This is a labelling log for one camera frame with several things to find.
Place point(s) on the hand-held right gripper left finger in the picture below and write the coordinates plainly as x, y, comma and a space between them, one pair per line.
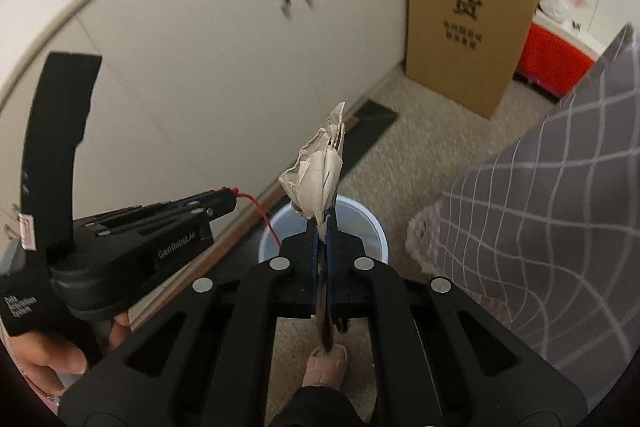
314, 267

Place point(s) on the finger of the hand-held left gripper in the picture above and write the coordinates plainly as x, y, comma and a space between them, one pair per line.
190, 207

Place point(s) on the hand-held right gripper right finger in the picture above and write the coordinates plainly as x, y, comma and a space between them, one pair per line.
334, 267

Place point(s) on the light blue trash bin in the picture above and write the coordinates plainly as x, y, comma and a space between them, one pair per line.
372, 227

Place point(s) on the beige paper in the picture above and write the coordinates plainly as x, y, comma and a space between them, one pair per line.
315, 177

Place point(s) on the person's left hand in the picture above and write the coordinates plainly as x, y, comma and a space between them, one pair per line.
45, 357

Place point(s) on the pink slipper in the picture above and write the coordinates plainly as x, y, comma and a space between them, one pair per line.
325, 367

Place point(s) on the person's black trouser leg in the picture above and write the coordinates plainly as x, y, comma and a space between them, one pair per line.
315, 409

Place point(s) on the white low cabinet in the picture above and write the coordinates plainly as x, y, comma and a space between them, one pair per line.
175, 57

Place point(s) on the large cardboard box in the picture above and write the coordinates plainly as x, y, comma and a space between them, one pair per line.
470, 47

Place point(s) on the red storage box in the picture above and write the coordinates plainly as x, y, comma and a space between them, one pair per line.
550, 62

